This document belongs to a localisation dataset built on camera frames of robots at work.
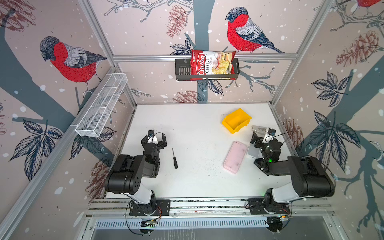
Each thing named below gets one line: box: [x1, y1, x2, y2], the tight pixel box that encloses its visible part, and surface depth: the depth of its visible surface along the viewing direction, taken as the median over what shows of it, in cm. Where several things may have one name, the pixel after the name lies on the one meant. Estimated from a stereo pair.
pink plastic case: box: [223, 141, 248, 174], surface depth 92 cm
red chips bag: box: [190, 49, 237, 81], surface depth 90 cm
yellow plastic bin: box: [221, 108, 253, 134], surface depth 109 cm
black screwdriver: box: [172, 147, 178, 169], surface depth 90 cm
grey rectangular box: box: [247, 143, 261, 159], surface depth 92 cm
